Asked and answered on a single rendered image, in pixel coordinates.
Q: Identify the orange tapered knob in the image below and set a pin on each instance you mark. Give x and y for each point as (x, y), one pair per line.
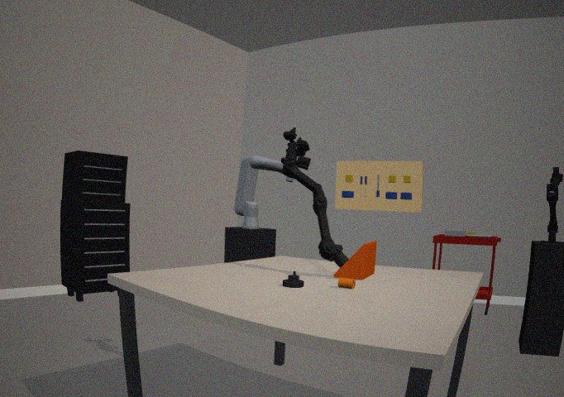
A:
(346, 283)

